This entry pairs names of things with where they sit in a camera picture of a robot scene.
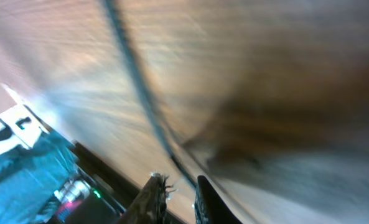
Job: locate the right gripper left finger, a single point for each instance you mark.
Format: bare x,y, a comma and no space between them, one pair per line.
149,207

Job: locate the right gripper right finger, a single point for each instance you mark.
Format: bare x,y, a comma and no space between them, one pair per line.
209,207

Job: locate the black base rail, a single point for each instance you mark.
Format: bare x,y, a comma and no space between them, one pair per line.
107,193

